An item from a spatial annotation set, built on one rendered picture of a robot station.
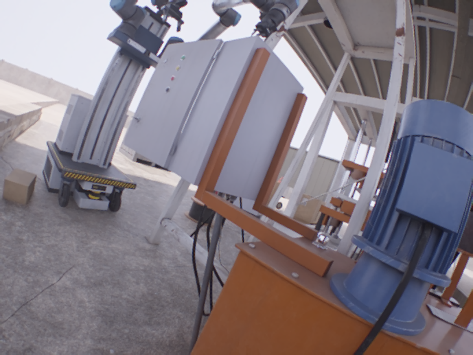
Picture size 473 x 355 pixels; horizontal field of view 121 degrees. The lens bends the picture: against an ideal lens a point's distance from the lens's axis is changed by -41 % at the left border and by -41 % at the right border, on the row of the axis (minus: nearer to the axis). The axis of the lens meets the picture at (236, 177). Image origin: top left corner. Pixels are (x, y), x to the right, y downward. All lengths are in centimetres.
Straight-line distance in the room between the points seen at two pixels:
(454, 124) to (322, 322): 43
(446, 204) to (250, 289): 39
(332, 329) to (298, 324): 7
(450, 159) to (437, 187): 5
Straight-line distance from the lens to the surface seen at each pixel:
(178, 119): 92
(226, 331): 56
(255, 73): 80
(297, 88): 110
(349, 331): 44
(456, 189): 38
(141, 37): 207
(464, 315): 73
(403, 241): 42
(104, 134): 206
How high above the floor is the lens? 76
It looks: 2 degrees down
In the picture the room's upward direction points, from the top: 22 degrees clockwise
